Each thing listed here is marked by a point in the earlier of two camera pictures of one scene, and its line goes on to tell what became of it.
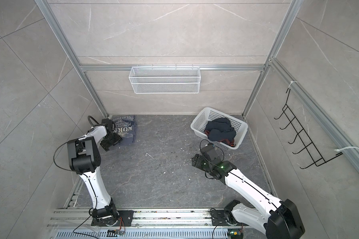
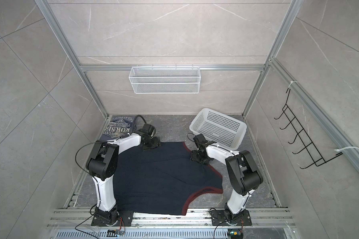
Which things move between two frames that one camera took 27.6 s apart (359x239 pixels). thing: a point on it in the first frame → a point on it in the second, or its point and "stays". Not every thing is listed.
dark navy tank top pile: [220, 129] → [160, 180]
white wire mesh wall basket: [164, 80] stays
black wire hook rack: [301, 136] stays
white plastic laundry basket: [198, 126] stays
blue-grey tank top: [125, 127] stays
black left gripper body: [112, 140] → [152, 143]
